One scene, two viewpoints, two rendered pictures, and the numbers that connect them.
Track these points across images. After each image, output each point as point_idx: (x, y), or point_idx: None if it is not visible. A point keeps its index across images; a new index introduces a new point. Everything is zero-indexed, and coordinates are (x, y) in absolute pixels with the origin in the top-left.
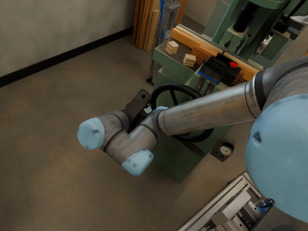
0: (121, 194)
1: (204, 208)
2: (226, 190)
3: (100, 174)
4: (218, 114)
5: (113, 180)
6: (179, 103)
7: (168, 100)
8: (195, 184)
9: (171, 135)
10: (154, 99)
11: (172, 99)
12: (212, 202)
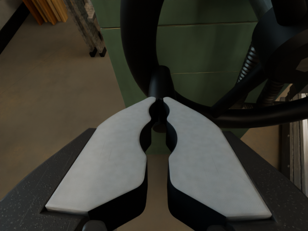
0: (173, 228)
1: (305, 172)
2: (305, 123)
3: (126, 223)
4: None
5: (149, 216)
6: (192, 33)
7: (159, 44)
8: (243, 138)
9: (254, 126)
10: (148, 51)
11: (167, 35)
12: (305, 154)
